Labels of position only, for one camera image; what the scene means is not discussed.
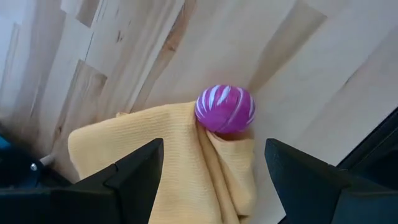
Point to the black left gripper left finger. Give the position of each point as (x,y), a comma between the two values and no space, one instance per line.
(130,186)

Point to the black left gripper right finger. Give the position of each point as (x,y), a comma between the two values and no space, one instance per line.
(304,186)

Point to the purple white striped toy onion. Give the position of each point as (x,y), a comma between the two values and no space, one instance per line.
(225,109)

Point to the yellow folded cloth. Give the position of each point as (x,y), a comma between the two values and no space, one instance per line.
(186,161)

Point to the black aluminium table frame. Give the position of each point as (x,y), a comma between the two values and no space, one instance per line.
(379,146)

